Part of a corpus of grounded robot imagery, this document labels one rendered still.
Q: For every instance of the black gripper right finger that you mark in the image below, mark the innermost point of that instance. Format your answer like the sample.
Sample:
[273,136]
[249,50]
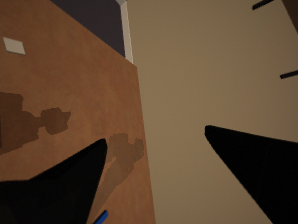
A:
[266,167]

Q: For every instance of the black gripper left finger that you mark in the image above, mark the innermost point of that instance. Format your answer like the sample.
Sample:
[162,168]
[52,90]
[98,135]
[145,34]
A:
[63,194]

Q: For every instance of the blue bar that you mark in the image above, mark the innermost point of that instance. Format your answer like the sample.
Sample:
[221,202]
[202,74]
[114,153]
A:
[101,218]

